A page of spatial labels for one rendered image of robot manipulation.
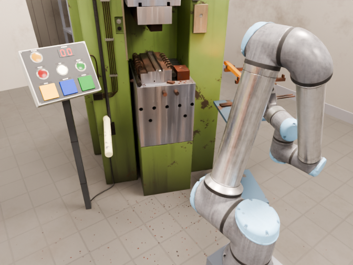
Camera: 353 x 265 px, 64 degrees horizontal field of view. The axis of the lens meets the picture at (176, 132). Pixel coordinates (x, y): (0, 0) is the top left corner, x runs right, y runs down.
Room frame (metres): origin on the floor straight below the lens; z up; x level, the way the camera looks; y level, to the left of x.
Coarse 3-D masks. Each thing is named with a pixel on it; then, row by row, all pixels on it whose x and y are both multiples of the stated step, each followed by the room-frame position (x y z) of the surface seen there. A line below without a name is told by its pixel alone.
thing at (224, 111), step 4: (216, 100) 1.82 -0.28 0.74; (220, 100) 1.82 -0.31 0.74; (224, 100) 1.83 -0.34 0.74; (228, 100) 1.83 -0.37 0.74; (232, 100) 1.83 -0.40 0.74; (216, 104) 1.76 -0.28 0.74; (220, 108) 1.70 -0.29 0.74; (224, 108) 1.70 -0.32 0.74; (228, 108) 1.70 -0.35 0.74; (220, 112) 1.66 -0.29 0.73; (224, 112) 1.65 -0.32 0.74; (228, 112) 1.65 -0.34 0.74; (224, 116) 1.59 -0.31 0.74; (228, 116) 1.59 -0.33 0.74; (224, 120) 1.57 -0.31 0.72; (264, 120) 1.57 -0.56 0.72
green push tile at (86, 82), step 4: (84, 76) 1.46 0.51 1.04; (88, 76) 1.47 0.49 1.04; (80, 80) 1.43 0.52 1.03; (84, 80) 1.44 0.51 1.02; (88, 80) 1.45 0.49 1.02; (92, 80) 1.47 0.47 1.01; (80, 84) 1.42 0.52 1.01; (84, 84) 1.43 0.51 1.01; (88, 84) 1.44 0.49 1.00; (92, 84) 1.45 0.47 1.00; (84, 88) 1.42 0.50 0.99; (88, 88) 1.43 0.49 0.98; (92, 88) 1.44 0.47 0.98
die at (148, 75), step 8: (144, 56) 2.01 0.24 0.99; (160, 56) 2.01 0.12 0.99; (144, 64) 1.83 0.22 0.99; (152, 64) 1.82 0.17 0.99; (160, 64) 1.81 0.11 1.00; (144, 72) 1.71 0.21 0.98; (152, 72) 1.69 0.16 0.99; (160, 72) 1.71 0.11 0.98; (168, 72) 1.72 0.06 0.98; (144, 80) 1.68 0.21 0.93; (152, 80) 1.69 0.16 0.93; (160, 80) 1.71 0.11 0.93
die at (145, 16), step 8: (136, 8) 1.70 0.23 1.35; (144, 8) 1.69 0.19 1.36; (152, 8) 1.70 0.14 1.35; (160, 8) 1.71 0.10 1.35; (168, 8) 1.72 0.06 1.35; (136, 16) 1.73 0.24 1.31; (144, 16) 1.69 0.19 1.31; (152, 16) 1.70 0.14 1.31; (160, 16) 1.71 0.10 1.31; (168, 16) 1.72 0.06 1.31; (144, 24) 1.69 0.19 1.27; (152, 24) 1.70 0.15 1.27
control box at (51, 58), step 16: (48, 48) 1.45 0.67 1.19; (64, 48) 1.49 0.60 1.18; (80, 48) 1.54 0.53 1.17; (32, 64) 1.36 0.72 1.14; (48, 64) 1.40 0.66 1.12; (64, 64) 1.44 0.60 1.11; (32, 80) 1.31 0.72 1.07; (48, 80) 1.35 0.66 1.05; (64, 80) 1.39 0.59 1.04; (96, 80) 1.48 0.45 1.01; (64, 96) 1.35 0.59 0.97; (80, 96) 1.45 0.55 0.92
